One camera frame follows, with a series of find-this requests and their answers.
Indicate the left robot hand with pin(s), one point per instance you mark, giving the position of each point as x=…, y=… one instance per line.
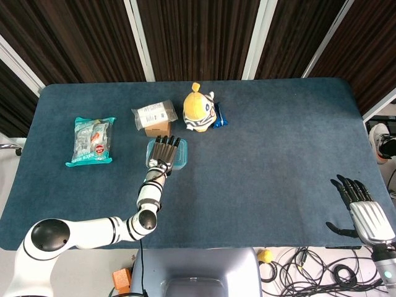
x=164, y=153

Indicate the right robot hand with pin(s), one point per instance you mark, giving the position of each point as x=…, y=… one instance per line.
x=369, y=219

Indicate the blue plastic container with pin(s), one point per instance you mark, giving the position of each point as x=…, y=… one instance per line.
x=182, y=154

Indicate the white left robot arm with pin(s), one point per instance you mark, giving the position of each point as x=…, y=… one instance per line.
x=92, y=230

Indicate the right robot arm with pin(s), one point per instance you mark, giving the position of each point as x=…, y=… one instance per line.
x=385, y=266

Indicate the small cardboard box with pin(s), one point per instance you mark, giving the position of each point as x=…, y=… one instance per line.
x=157, y=130

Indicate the clear bag with white label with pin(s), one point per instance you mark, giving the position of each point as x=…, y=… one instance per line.
x=153, y=114

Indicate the yellow plush toy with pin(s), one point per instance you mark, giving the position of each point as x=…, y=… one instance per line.
x=195, y=108

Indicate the blue snack packet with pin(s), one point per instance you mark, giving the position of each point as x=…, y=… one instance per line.
x=221, y=116

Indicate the teal snack bag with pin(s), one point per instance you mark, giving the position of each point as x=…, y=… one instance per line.
x=91, y=142

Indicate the white sneaker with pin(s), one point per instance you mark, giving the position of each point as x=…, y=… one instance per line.
x=379, y=142

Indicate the blue table cloth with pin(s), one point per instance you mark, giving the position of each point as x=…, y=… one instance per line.
x=263, y=170

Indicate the yellow crumpled object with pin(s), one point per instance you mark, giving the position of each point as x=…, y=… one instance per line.
x=265, y=256

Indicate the grey robot torso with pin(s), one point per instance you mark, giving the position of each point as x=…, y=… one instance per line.
x=198, y=266

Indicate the orange block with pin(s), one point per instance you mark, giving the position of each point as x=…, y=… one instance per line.
x=121, y=280

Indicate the metal chair leg with caster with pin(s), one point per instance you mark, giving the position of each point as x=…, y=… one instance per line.
x=12, y=147

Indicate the white partition post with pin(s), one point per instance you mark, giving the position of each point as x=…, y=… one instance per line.
x=21, y=66
x=139, y=40
x=328, y=40
x=255, y=40

